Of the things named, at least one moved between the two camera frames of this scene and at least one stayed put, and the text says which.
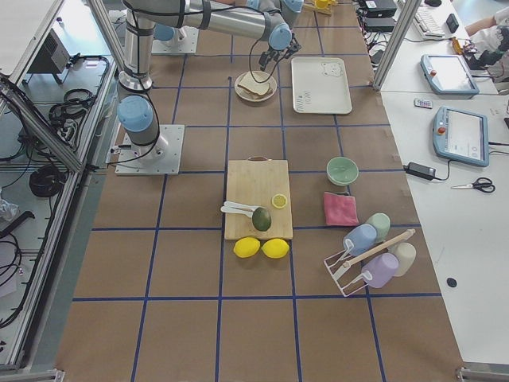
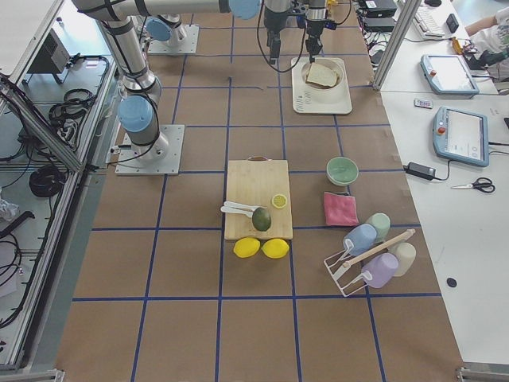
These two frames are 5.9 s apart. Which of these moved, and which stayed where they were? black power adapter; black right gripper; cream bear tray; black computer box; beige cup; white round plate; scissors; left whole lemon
Moved: black right gripper; white round plate
Stayed: beige cup; left whole lemon; black power adapter; black computer box; cream bear tray; scissors
